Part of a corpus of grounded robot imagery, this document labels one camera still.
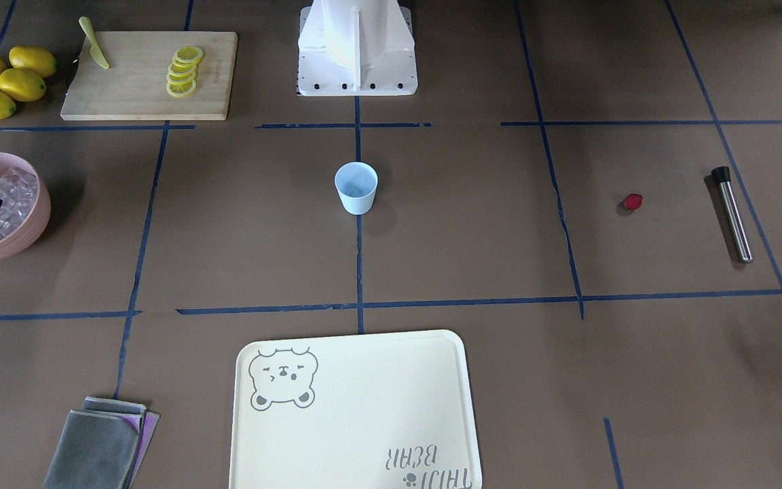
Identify light blue cup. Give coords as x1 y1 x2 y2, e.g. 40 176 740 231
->
334 162 379 215

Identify red strawberry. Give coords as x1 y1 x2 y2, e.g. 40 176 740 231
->
622 193 644 213

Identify wooden cutting board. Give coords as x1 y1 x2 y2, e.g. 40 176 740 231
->
61 31 238 121

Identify yellow-green plastic knife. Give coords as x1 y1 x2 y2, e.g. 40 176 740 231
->
78 16 111 69

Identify lemon slices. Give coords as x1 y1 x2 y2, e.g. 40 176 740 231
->
166 46 204 97

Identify grey folded cloth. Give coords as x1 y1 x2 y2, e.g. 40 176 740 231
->
43 397 160 488

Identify cream bear tray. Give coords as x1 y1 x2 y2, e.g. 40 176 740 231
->
227 330 483 488

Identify stainless steel muddler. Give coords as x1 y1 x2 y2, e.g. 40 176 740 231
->
711 165 753 264

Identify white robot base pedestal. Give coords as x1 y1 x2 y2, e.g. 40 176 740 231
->
296 1 419 97

